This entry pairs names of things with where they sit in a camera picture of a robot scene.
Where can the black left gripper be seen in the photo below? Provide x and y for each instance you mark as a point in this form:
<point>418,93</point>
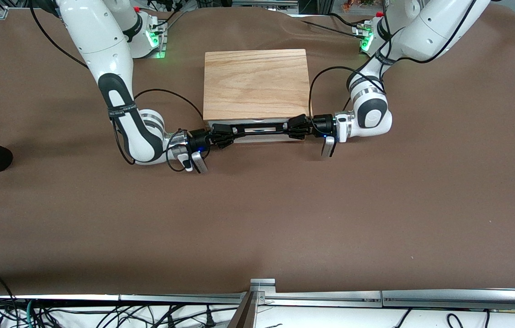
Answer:
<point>320,124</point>

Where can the short aluminium frame rail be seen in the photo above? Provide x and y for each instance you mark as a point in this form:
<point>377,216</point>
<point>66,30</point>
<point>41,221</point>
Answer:
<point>466,298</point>

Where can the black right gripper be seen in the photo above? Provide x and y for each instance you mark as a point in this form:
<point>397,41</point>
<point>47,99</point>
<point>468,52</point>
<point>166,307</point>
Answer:
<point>198,138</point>

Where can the wooden drawer cabinet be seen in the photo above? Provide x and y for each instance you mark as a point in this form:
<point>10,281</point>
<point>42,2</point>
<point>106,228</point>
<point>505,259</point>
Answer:
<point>257,82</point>

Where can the aluminium frame post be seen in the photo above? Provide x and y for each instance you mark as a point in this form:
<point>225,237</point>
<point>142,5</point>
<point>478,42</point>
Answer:
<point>250,310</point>

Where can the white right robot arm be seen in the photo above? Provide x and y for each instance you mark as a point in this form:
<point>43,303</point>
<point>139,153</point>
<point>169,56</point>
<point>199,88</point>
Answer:
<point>102,45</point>

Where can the long aluminium frame rail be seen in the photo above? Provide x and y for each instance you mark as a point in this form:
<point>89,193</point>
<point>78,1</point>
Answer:
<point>321,298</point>

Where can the brown table cloth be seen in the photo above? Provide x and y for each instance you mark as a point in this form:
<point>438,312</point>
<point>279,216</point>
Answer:
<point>257,218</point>

